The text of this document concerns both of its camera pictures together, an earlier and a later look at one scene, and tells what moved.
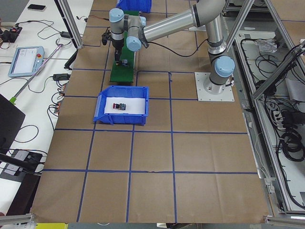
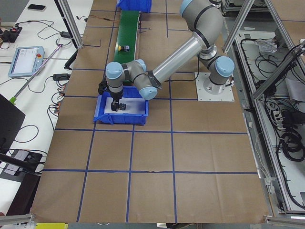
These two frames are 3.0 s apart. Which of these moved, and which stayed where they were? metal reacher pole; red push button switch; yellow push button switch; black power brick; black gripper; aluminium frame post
Moved: yellow push button switch; black gripper
Stayed: aluminium frame post; red push button switch; metal reacher pole; black power brick
